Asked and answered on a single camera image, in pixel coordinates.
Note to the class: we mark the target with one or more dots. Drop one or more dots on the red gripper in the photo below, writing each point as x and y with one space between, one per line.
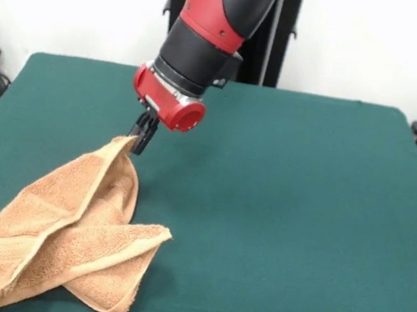
162 99

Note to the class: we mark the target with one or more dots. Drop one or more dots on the tan terry towel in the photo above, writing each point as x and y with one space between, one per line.
64 240

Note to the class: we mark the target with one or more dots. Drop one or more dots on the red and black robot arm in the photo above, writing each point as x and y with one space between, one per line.
213 9

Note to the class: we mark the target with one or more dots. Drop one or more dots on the dark green table cloth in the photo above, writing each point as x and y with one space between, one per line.
263 210

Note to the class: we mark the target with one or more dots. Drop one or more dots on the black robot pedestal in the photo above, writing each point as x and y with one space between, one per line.
283 38

